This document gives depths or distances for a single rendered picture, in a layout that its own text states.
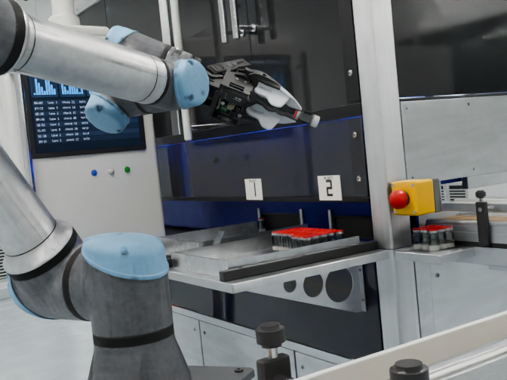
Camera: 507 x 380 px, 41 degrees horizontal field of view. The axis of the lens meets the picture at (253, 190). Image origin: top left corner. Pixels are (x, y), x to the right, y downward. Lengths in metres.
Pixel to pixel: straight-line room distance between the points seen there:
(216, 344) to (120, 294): 1.35
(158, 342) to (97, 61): 0.39
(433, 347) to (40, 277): 0.65
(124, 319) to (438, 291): 0.88
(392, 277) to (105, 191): 1.07
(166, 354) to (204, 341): 1.37
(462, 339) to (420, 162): 1.05
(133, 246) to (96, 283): 0.07
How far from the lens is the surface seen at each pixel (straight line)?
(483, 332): 0.58
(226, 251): 1.64
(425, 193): 1.46
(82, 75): 0.95
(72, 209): 2.20
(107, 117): 1.15
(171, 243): 1.84
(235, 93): 1.19
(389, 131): 1.52
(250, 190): 1.95
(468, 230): 1.51
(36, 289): 1.05
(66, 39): 0.93
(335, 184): 1.63
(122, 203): 2.28
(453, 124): 1.67
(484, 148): 1.75
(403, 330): 1.57
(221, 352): 2.27
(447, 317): 1.67
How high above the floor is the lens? 1.12
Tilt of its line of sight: 3 degrees down
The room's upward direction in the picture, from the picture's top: 6 degrees counter-clockwise
